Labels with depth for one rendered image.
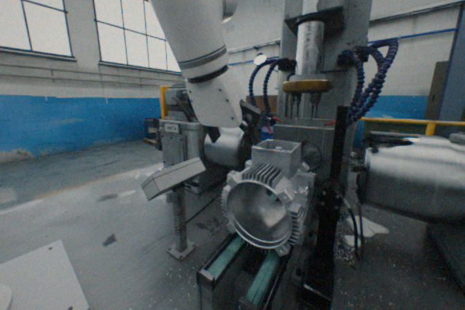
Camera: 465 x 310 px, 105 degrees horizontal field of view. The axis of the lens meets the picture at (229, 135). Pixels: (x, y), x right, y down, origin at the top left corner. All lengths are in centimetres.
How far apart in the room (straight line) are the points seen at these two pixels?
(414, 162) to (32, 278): 101
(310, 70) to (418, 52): 523
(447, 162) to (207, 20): 63
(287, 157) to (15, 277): 74
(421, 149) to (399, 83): 517
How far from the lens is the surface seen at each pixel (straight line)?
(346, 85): 96
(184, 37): 28
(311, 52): 76
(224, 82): 29
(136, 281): 65
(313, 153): 86
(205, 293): 48
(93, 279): 70
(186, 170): 54
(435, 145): 71
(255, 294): 44
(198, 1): 28
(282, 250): 46
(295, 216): 40
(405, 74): 585
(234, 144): 75
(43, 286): 72
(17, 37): 593
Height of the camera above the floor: 126
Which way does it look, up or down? 11 degrees down
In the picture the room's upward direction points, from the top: straight up
